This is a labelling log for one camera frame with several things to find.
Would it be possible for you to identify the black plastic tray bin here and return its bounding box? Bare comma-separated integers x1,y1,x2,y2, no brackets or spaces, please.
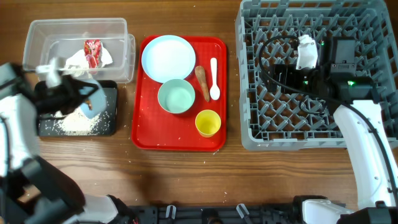
34,80,119,138

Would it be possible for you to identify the clear plastic bin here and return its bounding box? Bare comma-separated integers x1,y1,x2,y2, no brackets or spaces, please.
22,18,136,83

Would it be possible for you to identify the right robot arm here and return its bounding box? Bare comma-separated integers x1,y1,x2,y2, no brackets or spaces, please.
260,35,397,223

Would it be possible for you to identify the brown food scrap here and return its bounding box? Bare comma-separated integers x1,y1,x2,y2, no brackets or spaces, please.
85,100,93,110

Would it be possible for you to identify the red snack wrapper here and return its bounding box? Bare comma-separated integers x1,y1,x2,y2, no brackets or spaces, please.
84,39,102,68

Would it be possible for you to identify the brown food stick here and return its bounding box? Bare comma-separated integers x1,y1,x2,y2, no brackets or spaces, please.
195,65,210,102

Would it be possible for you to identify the mint green bowl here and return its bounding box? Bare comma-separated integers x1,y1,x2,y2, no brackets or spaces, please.
157,79,196,114

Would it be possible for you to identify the light blue plate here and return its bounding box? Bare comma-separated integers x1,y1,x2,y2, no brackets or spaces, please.
141,35,196,83

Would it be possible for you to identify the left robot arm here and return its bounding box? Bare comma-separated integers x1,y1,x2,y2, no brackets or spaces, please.
1,63,136,223

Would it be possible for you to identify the grey dishwasher rack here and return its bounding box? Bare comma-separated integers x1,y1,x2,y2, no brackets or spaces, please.
235,1,397,151

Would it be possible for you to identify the light blue bowl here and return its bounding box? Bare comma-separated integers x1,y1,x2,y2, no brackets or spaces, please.
80,79,106,119

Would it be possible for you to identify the yellow plastic cup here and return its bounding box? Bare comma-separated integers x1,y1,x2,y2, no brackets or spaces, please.
195,110,221,138

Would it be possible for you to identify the spilled white rice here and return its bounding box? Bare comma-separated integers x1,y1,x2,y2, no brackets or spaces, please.
45,99,113,136

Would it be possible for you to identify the red serving tray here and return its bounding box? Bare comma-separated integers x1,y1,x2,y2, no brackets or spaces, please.
131,35,228,152

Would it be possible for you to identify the white plastic spoon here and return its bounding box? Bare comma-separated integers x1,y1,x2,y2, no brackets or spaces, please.
210,57,221,100

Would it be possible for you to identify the white napkin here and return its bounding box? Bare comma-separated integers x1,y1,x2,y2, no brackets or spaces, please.
64,46,113,77

